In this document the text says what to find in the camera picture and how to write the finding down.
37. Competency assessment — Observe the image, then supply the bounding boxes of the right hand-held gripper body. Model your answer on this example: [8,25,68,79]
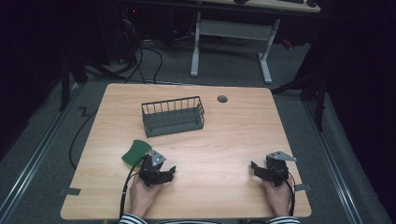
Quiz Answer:
[263,150,298,188]

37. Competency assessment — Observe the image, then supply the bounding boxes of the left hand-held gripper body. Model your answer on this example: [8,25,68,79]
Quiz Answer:
[138,149,171,188]

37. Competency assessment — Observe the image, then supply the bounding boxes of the person's left hand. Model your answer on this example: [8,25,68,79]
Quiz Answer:
[128,177,162,217]

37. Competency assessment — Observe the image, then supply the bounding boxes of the person's right hand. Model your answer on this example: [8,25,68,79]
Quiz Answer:
[262,176,295,217]

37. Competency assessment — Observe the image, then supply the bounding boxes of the green scouring pad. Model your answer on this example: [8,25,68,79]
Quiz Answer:
[120,139,154,169]

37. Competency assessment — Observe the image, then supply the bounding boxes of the grey tape strip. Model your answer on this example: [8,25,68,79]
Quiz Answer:
[57,187,82,197]
[293,183,313,192]

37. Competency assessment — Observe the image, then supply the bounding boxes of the black metal stand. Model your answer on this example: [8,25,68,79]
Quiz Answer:
[270,59,330,133]
[58,50,90,113]

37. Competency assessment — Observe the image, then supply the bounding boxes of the red object under desk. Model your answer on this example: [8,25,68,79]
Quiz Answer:
[280,38,294,51]

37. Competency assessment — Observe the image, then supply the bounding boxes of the white-framed wooden desk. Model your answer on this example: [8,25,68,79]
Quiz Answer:
[189,0,322,86]

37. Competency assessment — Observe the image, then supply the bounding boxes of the dark computer tower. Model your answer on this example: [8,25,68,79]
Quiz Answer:
[117,4,148,64]

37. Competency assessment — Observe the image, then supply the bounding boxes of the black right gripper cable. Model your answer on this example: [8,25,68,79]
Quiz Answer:
[273,167,297,217]

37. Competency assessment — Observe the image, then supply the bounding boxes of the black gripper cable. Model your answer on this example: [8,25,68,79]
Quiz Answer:
[273,167,297,217]
[119,154,148,219]

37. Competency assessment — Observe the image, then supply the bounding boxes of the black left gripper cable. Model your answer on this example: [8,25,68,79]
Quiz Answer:
[119,154,148,219]

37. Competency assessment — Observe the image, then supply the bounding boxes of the grey wire basket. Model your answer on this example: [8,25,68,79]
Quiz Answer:
[140,95,206,139]

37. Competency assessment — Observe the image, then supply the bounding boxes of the silver floor rail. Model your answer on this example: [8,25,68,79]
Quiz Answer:
[0,81,86,224]
[303,99,364,224]

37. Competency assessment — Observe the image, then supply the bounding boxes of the black floor cable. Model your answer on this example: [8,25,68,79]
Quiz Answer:
[68,105,99,171]

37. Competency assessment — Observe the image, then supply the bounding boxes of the bundle of black cables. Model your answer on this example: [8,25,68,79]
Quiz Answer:
[120,18,164,85]

